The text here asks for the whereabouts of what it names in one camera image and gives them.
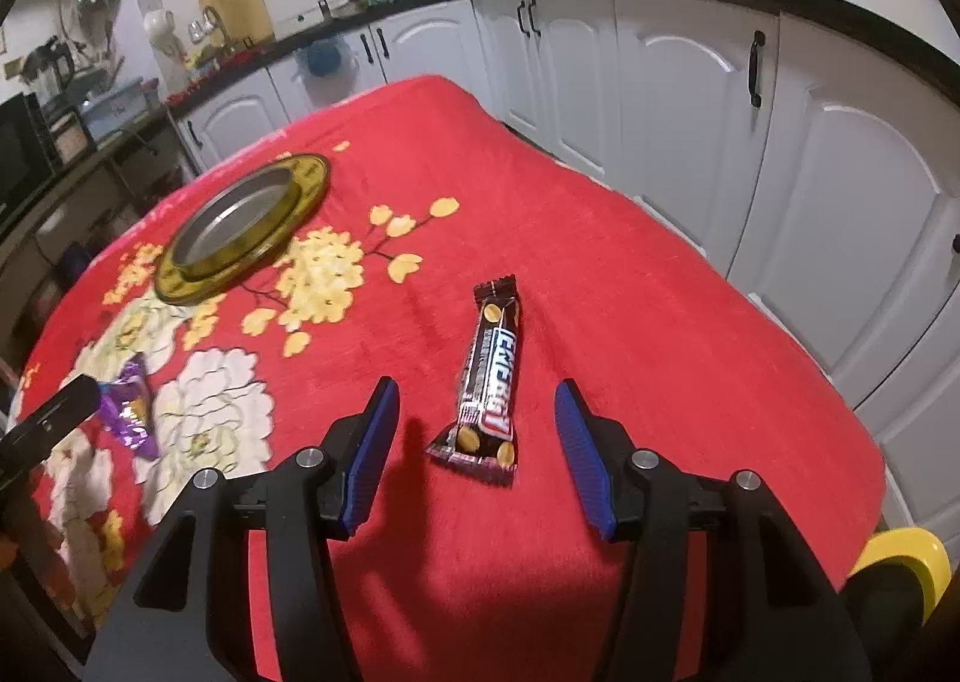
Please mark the brown chocolate bar wrapper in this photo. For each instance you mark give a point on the brown chocolate bar wrapper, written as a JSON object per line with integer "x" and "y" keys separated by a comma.
{"x": 481, "y": 440}

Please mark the yellow rimmed black trash bin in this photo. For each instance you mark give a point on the yellow rimmed black trash bin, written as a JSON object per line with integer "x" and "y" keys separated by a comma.
{"x": 902, "y": 596}

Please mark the wooden cutting board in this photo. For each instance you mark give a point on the wooden cutting board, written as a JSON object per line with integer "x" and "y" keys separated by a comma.
{"x": 243, "y": 20}

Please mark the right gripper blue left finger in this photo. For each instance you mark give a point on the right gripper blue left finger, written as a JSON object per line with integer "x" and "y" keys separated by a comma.
{"x": 184, "y": 611}

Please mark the red floral table cloth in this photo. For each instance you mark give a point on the red floral table cloth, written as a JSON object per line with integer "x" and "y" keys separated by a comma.
{"x": 451, "y": 578}

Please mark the round gold metal tray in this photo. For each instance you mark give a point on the round gold metal tray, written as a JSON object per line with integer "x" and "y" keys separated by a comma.
{"x": 234, "y": 231}

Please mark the blue hanging pot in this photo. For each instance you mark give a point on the blue hanging pot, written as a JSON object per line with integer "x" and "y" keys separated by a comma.
{"x": 326, "y": 57}

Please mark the purple candy wrapper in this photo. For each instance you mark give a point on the purple candy wrapper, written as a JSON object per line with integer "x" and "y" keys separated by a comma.
{"x": 125, "y": 409}

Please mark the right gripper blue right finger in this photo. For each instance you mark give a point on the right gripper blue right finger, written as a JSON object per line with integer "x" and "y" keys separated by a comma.
{"x": 770, "y": 612}

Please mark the black microwave oven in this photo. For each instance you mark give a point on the black microwave oven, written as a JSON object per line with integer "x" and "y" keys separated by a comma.
{"x": 26, "y": 156}

